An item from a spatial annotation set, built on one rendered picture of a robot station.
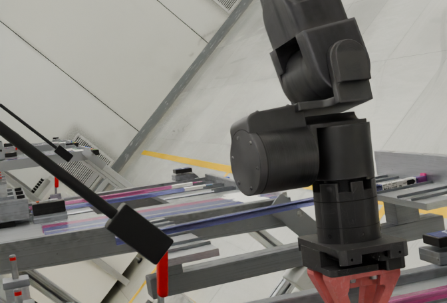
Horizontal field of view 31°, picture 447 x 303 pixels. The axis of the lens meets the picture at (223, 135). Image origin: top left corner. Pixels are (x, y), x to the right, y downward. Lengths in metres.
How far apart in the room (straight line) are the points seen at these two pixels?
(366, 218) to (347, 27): 0.17
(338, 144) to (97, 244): 1.01
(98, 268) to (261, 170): 4.66
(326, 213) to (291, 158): 0.07
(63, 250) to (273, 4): 1.01
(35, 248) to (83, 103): 6.71
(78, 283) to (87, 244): 3.65
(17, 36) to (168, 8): 1.57
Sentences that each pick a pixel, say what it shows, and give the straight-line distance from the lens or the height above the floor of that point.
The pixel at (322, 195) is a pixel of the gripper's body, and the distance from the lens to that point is 0.72.
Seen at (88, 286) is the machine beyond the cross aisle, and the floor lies 0.19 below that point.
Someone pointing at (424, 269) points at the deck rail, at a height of 0.81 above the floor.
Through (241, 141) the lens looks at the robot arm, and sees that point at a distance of 0.68.
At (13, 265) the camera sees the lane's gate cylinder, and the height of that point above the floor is 1.21.
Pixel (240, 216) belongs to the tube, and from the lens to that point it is 1.21.
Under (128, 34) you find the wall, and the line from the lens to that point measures 8.42.
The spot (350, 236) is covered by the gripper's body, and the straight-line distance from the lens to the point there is 0.71.
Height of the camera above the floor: 1.31
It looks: 13 degrees down
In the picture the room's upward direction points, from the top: 51 degrees counter-clockwise
